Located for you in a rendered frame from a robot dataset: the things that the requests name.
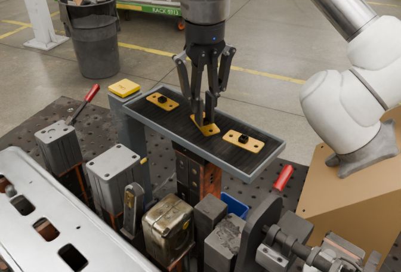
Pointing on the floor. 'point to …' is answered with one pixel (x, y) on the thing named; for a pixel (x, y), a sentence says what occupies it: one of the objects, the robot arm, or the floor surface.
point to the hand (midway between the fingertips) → (204, 109)
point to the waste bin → (92, 30)
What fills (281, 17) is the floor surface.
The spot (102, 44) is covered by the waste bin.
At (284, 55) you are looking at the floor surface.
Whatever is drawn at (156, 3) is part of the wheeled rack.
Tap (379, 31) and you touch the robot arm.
